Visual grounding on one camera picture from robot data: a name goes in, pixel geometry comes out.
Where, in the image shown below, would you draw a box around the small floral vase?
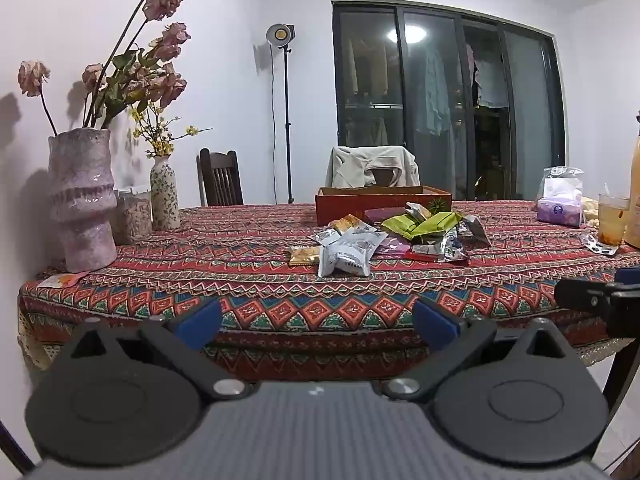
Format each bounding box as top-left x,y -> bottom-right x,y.
150,156 -> 182,232

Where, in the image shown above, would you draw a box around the orange sachet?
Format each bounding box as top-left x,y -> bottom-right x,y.
37,271 -> 91,288

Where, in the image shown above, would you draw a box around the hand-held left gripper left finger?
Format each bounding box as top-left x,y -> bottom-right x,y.
62,299 -> 251,401

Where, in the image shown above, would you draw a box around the pill blister pack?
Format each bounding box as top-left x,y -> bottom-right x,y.
580,240 -> 620,257

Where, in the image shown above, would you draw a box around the large pink ceramic vase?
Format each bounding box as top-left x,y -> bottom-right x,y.
47,128 -> 118,274

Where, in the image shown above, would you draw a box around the red snack packet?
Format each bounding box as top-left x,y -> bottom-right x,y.
400,250 -> 471,266

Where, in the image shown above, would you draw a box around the plastic cup with drink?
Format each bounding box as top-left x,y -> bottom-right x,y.
597,185 -> 632,248

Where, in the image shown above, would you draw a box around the studio light on stand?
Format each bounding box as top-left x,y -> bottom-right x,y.
265,23 -> 297,204

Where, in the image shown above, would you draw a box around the glass jar with lid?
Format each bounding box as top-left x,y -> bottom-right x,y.
112,186 -> 153,246

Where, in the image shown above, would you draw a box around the patterned red tablecloth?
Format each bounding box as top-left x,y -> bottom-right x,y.
17,200 -> 640,386

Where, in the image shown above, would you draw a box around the wooden chair with jacket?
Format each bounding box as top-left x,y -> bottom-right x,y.
367,167 -> 403,188

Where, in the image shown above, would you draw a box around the pile of cracker packets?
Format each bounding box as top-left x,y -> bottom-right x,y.
286,214 -> 388,278

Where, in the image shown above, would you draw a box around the pink snack packet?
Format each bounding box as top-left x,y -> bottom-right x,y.
372,237 -> 411,256

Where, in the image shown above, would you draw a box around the dried pink roses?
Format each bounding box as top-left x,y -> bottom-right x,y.
17,0 -> 193,133

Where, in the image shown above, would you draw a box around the purple tissue pack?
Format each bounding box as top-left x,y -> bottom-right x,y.
536,166 -> 586,226

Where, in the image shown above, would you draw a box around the orange cardboard box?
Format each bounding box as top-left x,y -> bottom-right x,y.
314,185 -> 453,227

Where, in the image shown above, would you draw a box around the sliding glass door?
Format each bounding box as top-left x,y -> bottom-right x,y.
331,0 -> 568,203

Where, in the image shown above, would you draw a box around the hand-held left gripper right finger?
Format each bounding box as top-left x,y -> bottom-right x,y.
382,297 -> 576,403

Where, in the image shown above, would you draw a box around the chair with beige jacket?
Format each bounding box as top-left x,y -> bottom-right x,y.
326,145 -> 421,189

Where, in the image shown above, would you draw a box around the yellow flower sprigs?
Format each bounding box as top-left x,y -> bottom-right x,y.
129,105 -> 215,158

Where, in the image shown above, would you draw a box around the green snack packet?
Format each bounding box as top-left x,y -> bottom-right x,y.
410,211 -> 463,238
381,212 -> 426,241

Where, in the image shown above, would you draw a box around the dark wooden chair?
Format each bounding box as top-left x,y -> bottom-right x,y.
196,148 -> 245,207

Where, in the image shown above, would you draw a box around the light blue hanging garment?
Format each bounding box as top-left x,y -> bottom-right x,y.
415,47 -> 456,136

